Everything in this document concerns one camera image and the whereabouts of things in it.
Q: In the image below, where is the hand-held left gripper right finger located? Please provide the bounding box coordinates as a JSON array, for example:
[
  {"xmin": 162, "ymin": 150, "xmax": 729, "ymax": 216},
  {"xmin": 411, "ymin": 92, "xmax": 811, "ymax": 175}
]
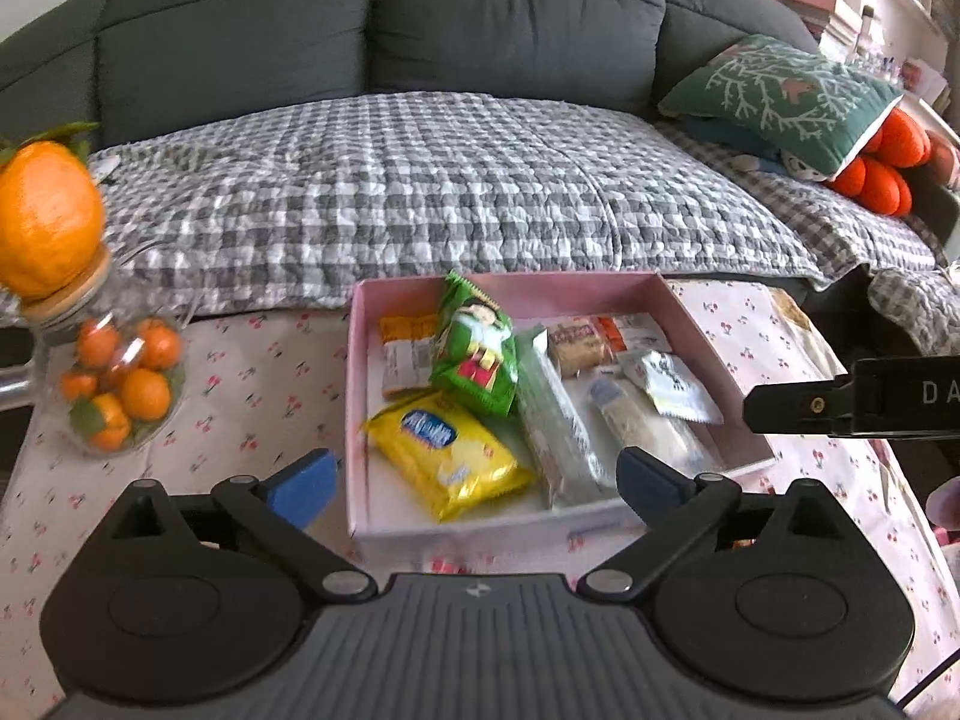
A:
[{"xmin": 577, "ymin": 446, "xmax": 860, "ymax": 605}]

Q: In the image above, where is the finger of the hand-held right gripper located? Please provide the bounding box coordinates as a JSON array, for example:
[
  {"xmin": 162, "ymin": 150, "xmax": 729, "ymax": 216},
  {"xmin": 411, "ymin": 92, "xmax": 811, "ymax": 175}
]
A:
[{"xmin": 742, "ymin": 377, "xmax": 860, "ymax": 437}]

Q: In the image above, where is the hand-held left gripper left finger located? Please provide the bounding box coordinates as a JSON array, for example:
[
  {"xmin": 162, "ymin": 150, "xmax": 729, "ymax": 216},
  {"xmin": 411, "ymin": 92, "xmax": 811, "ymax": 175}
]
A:
[{"xmin": 97, "ymin": 448, "xmax": 380, "ymax": 605}]

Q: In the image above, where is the white blue label snack packet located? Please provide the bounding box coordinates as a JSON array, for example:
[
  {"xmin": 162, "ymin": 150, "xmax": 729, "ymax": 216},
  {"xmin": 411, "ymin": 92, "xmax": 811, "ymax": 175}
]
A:
[{"xmin": 589, "ymin": 376, "xmax": 713, "ymax": 477}]

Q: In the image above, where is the white black print snack packet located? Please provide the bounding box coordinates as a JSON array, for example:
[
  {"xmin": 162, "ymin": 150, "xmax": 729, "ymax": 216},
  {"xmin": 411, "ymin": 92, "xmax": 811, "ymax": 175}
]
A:
[{"xmin": 621, "ymin": 349, "xmax": 725, "ymax": 425}]

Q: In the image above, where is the long clear rice cracker packet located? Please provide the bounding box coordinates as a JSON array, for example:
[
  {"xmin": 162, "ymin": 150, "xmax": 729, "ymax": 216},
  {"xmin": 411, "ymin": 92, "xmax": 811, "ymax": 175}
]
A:
[{"xmin": 514, "ymin": 324, "xmax": 620, "ymax": 511}]

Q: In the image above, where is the yellow snack packet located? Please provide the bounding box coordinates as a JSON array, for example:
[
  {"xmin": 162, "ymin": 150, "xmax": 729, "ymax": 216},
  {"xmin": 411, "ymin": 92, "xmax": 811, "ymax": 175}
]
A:
[{"xmin": 364, "ymin": 390, "xmax": 537, "ymax": 524}]

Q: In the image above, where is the small brown biscuit packet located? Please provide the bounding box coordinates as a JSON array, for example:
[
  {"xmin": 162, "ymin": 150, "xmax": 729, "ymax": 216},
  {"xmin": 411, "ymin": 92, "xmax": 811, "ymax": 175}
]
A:
[{"xmin": 546, "ymin": 319, "xmax": 607, "ymax": 380}]

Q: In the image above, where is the orange white snack packet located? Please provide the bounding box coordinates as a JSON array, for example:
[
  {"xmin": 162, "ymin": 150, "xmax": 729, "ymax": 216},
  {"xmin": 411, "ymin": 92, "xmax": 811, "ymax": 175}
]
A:
[
  {"xmin": 596, "ymin": 313, "xmax": 672, "ymax": 353},
  {"xmin": 379, "ymin": 313, "xmax": 440, "ymax": 400}
]

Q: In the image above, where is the pink cardboard box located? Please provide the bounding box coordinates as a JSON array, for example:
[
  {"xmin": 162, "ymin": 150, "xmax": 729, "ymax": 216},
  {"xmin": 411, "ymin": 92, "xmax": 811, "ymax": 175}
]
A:
[{"xmin": 345, "ymin": 271, "xmax": 777, "ymax": 556}]

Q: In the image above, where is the green cartoon snack packet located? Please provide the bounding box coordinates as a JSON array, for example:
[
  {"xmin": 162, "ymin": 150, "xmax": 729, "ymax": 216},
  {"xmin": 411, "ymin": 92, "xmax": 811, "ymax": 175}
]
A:
[{"xmin": 429, "ymin": 270, "xmax": 520, "ymax": 417}]

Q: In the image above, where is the floral cherry tablecloth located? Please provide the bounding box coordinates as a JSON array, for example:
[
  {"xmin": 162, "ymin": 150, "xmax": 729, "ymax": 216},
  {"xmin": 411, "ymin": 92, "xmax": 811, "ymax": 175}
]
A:
[{"xmin": 0, "ymin": 277, "xmax": 960, "ymax": 720}]

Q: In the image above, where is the pile of small tangerines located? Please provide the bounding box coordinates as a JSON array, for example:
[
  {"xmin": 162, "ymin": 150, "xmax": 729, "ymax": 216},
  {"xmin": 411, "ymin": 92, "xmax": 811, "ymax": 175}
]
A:
[{"xmin": 58, "ymin": 317, "xmax": 185, "ymax": 453}]

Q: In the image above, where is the orange plush toy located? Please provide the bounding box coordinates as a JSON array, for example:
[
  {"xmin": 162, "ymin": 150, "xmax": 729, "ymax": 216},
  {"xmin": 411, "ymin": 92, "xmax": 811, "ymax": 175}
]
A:
[{"xmin": 825, "ymin": 109, "xmax": 960, "ymax": 218}]

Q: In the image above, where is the plush doll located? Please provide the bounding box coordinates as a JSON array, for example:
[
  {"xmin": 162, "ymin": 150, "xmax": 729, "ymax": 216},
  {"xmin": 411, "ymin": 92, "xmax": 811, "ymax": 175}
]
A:
[{"xmin": 731, "ymin": 150, "xmax": 833, "ymax": 182}]

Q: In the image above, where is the blue cushion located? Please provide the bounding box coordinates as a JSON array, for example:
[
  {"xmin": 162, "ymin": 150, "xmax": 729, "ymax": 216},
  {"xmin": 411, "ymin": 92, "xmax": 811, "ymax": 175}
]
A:
[{"xmin": 679, "ymin": 116, "xmax": 788, "ymax": 158}]

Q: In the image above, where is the glass jar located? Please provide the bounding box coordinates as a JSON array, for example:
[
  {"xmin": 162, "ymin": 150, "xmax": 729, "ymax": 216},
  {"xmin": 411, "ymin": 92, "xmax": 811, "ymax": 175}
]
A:
[{"xmin": 30, "ymin": 270, "xmax": 188, "ymax": 460}]

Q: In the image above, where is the grey metal bar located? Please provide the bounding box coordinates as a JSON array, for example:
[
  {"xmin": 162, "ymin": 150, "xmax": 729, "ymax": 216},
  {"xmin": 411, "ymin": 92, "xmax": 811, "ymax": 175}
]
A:
[{"xmin": 0, "ymin": 364, "xmax": 38, "ymax": 410}]

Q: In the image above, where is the green branch pattern cushion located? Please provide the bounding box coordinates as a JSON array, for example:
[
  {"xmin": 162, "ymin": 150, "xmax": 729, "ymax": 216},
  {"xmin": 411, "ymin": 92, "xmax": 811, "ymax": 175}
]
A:
[{"xmin": 658, "ymin": 34, "xmax": 905, "ymax": 181}]

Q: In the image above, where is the grey checked blanket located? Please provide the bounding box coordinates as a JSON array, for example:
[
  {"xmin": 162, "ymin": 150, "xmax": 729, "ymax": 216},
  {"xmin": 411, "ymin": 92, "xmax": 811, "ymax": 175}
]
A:
[{"xmin": 0, "ymin": 90, "xmax": 960, "ymax": 357}]

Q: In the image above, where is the orange fruit shaped jar lid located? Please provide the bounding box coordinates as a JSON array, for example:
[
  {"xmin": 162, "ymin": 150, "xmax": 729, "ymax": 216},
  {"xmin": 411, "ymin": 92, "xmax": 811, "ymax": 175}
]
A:
[{"xmin": 0, "ymin": 120, "xmax": 113, "ymax": 323}]

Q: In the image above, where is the dark grey sofa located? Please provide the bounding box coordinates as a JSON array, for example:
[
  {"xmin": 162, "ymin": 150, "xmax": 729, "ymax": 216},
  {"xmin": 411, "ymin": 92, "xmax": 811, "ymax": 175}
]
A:
[{"xmin": 0, "ymin": 0, "xmax": 960, "ymax": 316}]

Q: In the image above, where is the black cable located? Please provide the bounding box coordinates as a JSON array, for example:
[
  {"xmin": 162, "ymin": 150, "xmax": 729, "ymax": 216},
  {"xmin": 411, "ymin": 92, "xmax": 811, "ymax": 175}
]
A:
[{"xmin": 896, "ymin": 645, "xmax": 960, "ymax": 710}]

